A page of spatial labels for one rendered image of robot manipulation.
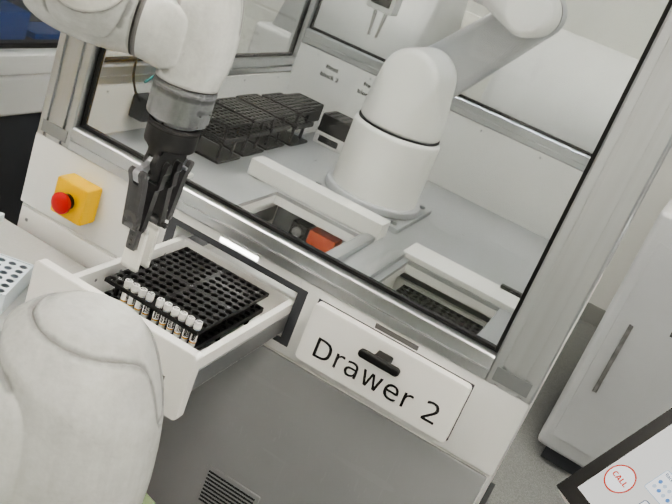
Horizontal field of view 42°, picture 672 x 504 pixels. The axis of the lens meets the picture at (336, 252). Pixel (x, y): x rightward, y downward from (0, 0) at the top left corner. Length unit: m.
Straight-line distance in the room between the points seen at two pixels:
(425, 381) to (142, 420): 0.70
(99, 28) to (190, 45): 0.12
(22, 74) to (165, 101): 1.01
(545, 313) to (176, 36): 0.66
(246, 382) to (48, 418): 0.85
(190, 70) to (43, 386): 0.55
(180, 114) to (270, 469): 0.71
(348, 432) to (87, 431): 0.81
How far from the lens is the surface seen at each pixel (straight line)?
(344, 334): 1.43
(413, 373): 1.41
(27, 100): 2.22
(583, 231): 1.30
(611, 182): 1.28
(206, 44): 1.17
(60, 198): 1.62
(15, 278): 1.53
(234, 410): 1.61
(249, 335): 1.38
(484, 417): 1.42
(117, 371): 0.76
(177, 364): 1.21
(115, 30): 1.20
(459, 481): 1.48
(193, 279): 1.44
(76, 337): 0.76
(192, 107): 1.20
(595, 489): 1.18
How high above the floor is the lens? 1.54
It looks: 22 degrees down
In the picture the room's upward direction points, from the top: 22 degrees clockwise
